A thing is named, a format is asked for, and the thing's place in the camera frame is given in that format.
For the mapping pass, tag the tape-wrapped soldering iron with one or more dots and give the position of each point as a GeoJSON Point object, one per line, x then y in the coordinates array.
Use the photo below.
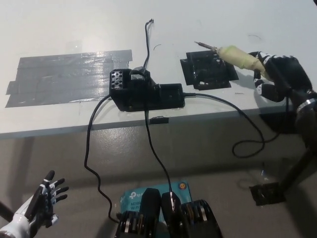
{"type": "Point", "coordinates": [237, 57]}

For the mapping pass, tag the black stand pole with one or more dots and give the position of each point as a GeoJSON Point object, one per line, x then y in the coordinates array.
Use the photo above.
{"type": "Point", "coordinates": [297, 168]}

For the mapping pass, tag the black soldering station base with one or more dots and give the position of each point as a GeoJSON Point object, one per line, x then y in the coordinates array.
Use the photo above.
{"type": "Point", "coordinates": [142, 95]}

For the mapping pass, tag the grey duct tape patch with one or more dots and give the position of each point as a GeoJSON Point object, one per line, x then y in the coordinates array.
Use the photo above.
{"type": "Point", "coordinates": [64, 77]}

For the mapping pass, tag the black printed holder plate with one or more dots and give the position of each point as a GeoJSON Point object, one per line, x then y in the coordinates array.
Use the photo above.
{"type": "Point", "coordinates": [205, 72]}

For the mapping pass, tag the black floor tape under pole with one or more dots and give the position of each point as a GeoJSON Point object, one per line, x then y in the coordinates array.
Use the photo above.
{"type": "Point", "coordinates": [267, 196]}

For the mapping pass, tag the small black tape strip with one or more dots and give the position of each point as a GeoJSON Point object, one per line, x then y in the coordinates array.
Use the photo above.
{"type": "Point", "coordinates": [159, 120]}

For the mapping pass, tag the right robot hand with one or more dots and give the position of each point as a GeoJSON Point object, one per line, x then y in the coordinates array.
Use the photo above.
{"type": "Point", "coordinates": [289, 77]}

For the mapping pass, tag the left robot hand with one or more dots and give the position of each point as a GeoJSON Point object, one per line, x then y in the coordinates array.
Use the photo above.
{"type": "Point", "coordinates": [37, 203]}

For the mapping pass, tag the black robot torso blocks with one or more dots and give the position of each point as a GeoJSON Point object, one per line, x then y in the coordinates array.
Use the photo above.
{"type": "Point", "coordinates": [151, 218]}

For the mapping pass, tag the teal tp-link box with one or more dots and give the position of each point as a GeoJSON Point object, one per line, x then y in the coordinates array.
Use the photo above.
{"type": "Point", "coordinates": [132, 197]}

